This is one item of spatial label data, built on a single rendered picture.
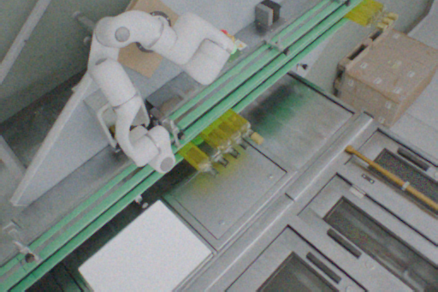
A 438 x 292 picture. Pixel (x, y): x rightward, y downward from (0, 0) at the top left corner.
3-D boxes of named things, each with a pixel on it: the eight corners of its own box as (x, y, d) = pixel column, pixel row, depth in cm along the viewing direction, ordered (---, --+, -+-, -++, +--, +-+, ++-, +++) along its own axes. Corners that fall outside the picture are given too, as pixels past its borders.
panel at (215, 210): (75, 271, 145) (127, 341, 129) (73, 269, 143) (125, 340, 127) (239, 131, 179) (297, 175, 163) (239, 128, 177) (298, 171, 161)
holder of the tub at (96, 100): (107, 145, 154) (118, 156, 150) (82, 99, 132) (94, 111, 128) (140, 120, 161) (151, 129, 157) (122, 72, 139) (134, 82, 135)
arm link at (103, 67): (162, 78, 112) (145, 70, 125) (125, 11, 102) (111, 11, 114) (115, 109, 108) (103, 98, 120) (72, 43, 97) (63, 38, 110)
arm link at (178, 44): (143, 44, 116) (171, -3, 114) (203, 80, 130) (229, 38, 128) (151, 50, 109) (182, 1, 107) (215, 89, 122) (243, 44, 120)
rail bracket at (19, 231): (10, 230, 136) (40, 276, 126) (-15, 211, 123) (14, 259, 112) (22, 222, 138) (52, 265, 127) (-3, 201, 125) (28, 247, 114)
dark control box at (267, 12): (254, 20, 179) (268, 26, 175) (254, 5, 173) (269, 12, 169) (266, 11, 183) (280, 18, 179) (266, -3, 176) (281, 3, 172)
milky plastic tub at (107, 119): (103, 138, 150) (115, 151, 145) (82, 100, 132) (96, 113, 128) (138, 112, 156) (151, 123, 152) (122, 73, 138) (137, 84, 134)
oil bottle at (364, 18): (334, 13, 207) (381, 35, 194) (336, 4, 203) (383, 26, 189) (340, 8, 209) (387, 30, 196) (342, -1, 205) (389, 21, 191)
